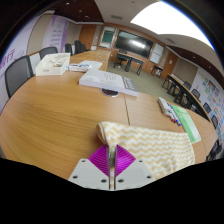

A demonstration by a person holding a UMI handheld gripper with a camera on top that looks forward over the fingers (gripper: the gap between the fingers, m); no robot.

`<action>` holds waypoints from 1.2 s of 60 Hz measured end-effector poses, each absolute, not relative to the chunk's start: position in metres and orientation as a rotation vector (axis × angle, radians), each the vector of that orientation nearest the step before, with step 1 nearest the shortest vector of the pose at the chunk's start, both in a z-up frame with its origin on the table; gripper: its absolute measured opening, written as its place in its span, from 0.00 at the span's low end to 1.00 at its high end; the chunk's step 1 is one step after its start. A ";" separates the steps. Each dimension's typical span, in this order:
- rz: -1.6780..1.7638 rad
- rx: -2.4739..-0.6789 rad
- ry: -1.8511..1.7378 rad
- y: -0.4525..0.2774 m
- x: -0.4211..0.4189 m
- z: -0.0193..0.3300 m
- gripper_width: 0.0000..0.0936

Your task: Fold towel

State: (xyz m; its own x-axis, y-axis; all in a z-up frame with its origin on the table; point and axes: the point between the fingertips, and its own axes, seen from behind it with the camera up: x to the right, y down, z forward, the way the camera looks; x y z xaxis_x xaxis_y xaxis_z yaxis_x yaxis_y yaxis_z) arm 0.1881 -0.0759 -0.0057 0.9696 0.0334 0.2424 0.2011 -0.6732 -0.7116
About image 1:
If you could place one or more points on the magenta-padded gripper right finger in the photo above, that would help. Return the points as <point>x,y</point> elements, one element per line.
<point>136,175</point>

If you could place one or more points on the purple white wall banner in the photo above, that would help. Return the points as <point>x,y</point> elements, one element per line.
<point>56,33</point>

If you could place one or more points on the open white cardboard box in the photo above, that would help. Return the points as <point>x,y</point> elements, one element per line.
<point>50,66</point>

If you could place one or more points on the thick white book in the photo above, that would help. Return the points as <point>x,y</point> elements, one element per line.
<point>106,80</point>

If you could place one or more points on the brown wooden door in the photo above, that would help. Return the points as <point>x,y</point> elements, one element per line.
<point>87,36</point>
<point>170,65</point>

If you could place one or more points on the row of black chairs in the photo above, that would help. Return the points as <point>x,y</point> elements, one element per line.
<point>77,46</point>
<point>206,106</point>

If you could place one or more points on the green booklet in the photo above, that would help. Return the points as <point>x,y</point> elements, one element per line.
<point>188,123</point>

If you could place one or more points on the black mesh office chair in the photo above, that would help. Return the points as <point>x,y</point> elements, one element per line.
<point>48,51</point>
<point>16,75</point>

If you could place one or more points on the black desk chair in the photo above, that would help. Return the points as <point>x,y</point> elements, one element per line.
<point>121,59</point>

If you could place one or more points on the red marker pen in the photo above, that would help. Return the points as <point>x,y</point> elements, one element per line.
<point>170,115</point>

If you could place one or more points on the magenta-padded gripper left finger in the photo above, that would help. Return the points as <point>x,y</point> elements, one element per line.
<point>87,175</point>

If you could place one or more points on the small side table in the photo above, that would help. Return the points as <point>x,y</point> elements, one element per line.
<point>156,69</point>

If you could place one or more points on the dark wooden desk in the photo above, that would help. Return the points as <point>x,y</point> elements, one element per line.
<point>131,61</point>

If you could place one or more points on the blue marker pen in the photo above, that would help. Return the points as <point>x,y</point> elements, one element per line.
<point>174,115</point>
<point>177,118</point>

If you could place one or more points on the white wall whiteboard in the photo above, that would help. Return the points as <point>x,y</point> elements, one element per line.
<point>156,53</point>

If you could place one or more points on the large ceiling light panel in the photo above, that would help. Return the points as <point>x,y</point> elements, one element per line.
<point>166,21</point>

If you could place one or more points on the loose white papers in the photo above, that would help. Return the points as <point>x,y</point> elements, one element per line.
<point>83,65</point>

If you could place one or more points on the yellow white zigzag towel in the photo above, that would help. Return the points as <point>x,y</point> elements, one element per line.
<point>156,146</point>

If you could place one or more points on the large black wall screen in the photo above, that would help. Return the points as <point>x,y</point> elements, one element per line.
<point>133,43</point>

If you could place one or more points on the green wall board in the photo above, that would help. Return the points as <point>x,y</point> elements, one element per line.
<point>107,36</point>

